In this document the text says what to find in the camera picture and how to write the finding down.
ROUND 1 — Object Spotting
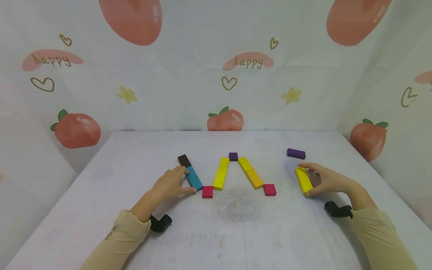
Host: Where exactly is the person's right hand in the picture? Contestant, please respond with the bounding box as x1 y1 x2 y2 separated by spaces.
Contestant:
297 162 358 198

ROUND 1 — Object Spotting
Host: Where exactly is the person's left hand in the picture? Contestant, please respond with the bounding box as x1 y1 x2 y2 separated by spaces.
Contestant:
150 165 198 207

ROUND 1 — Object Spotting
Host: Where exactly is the blue wooden block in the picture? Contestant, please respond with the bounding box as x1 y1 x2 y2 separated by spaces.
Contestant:
185 165 204 192

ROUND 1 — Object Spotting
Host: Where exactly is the person's left forearm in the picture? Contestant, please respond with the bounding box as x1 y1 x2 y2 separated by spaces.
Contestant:
79 190 165 270

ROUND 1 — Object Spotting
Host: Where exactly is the person's right forearm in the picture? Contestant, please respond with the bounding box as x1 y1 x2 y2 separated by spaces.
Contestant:
348 183 420 270

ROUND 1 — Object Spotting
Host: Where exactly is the long purple wooden block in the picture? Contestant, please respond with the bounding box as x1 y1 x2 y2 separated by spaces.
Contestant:
286 148 306 160

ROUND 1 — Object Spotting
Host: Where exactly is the black wrist band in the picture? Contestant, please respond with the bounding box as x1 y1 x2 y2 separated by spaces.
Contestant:
324 201 354 219
149 214 173 233

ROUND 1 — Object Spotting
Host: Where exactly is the orange-yellow wooden block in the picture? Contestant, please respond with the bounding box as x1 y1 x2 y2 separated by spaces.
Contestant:
246 169 265 190

